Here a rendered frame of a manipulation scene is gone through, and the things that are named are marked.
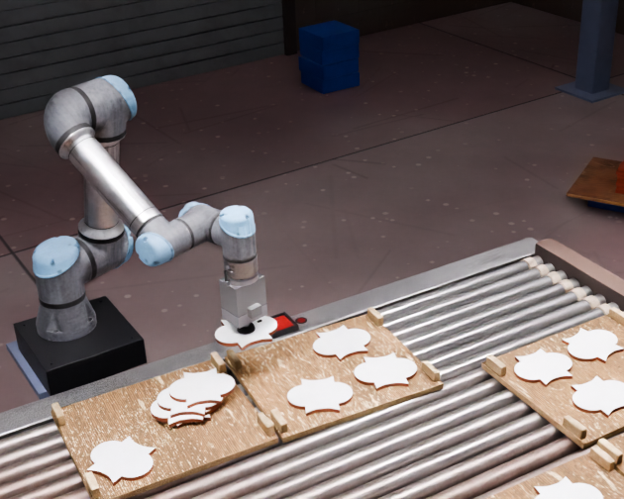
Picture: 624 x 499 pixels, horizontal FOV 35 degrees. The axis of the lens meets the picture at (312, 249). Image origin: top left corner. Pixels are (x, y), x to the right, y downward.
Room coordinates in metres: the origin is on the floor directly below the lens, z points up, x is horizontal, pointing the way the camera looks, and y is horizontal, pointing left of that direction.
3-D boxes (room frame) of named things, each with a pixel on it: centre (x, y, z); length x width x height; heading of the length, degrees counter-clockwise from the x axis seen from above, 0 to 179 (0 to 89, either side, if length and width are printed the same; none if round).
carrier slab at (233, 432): (1.76, 0.35, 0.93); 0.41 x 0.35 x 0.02; 116
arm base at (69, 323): (2.16, 0.64, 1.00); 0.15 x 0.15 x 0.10
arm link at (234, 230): (1.94, 0.16, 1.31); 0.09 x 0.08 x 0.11; 49
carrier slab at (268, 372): (1.93, -0.03, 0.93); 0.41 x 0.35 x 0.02; 115
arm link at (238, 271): (1.93, 0.16, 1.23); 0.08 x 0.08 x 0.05
